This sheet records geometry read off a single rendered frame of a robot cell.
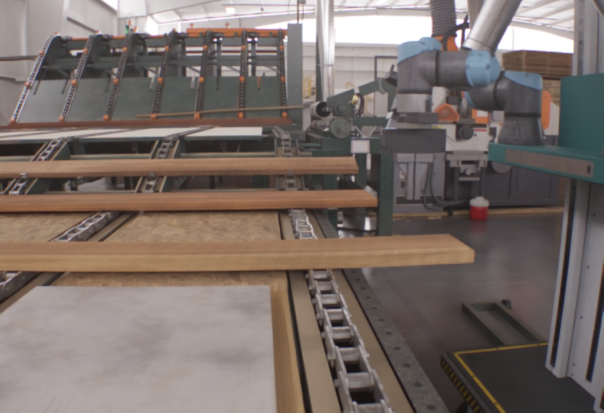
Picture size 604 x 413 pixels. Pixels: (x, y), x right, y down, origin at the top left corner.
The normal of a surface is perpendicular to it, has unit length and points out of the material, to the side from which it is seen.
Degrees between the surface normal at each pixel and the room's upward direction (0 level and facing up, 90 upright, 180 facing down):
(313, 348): 0
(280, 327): 0
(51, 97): 46
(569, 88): 90
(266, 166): 22
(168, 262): 90
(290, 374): 0
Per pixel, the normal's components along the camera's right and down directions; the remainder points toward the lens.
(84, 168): 0.03, -0.86
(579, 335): -1.00, 0.01
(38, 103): 0.06, -0.57
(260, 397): 0.00, -0.99
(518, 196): 0.08, 0.15
